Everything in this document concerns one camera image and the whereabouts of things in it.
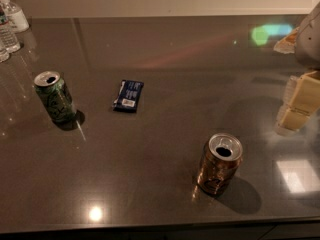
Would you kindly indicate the blue rxbar wrapper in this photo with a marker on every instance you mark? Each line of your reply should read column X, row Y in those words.
column 128, row 96

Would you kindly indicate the clear bottle at edge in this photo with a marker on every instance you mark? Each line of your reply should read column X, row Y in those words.
column 4, row 55

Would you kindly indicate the brown soda can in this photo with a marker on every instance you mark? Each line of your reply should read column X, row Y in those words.
column 221, row 158

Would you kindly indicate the hand sanitizer pump bottle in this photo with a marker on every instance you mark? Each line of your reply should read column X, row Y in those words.
column 15, row 16

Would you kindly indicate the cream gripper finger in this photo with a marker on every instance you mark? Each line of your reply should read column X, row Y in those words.
column 302, row 93
column 289, row 122

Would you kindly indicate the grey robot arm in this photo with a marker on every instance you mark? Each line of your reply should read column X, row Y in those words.
column 304, row 42

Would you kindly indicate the green soda can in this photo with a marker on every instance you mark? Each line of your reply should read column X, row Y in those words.
column 53, row 92

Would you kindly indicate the clear water bottle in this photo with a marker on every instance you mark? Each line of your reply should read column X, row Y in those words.
column 7, row 36

